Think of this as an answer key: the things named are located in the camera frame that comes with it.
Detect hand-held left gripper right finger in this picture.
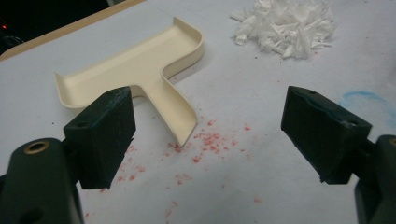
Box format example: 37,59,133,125
280,85,396,224

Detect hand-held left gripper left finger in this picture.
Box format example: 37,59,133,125
0,86,137,224

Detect cream plastic dustpan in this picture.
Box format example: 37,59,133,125
54,16,205,148

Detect pile of white plastic pieces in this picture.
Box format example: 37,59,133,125
230,0,336,60

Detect red crumbs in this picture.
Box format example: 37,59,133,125
83,118,264,224

